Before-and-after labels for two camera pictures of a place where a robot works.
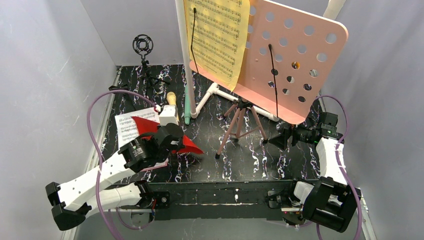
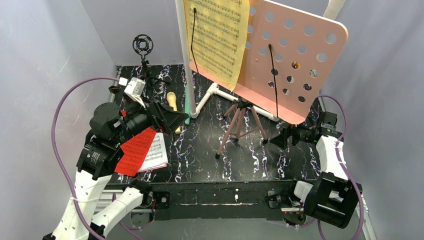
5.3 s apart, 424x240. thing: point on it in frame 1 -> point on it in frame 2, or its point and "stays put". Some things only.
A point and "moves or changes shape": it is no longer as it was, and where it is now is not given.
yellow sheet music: [220, 38] stays put
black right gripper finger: [281, 140] stays put
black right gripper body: [288, 136] stays put
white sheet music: [126, 128] moves or changes shape
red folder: [147, 127] moves or changes shape
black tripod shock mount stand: [143, 43] stays put
